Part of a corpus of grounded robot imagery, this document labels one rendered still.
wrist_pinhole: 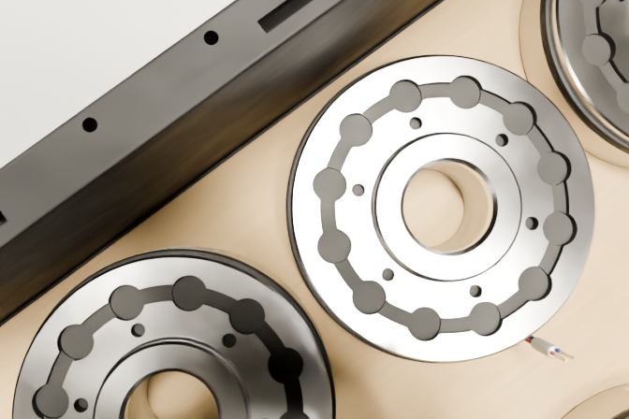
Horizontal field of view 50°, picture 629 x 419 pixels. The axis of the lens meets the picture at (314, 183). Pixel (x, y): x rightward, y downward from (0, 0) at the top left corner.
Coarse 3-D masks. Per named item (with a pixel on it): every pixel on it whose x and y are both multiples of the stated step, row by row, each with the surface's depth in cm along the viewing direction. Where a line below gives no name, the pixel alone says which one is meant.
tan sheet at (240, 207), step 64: (448, 0) 26; (512, 0) 26; (384, 64) 25; (512, 64) 26; (192, 192) 25; (256, 192) 25; (448, 192) 25; (128, 256) 25; (256, 256) 25; (320, 320) 25; (576, 320) 25; (0, 384) 24; (192, 384) 24; (384, 384) 25; (448, 384) 25; (512, 384) 25; (576, 384) 25
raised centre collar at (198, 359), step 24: (120, 360) 21; (144, 360) 21; (168, 360) 21; (192, 360) 21; (216, 360) 21; (120, 384) 21; (216, 384) 21; (240, 384) 21; (96, 408) 21; (120, 408) 21; (240, 408) 21
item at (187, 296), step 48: (96, 288) 21; (144, 288) 22; (192, 288) 22; (240, 288) 22; (48, 336) 21; (96, 336) 21; (144, 336) 21; (192, 336) 21; (240, 336) 21; (288, 336) 22; (48, 384) 21; (96, 384) 21; (288, 384) 22
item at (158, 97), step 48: (240, 0) 15; (288, 0) 15; (336, 0) 15; (192, 48) 15; (240, 48) 15; (144, 96) 15; (192, 96) 15; (48, 144) 15; (96, 144) 15; (144, 144) 15; (0, 192) 15; (48, 192) 15; (0, 240) 15
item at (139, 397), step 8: (144, 384) 24; (136, 392) 22; (144, 392) 24; (136, 400) 22; (144, 400) 24; (128, 408) 21; (136, 408) 22; (144, 408) 24; (128, 416) 21; (136, 416) 22; (144, 416) 23; (152, 416) 24
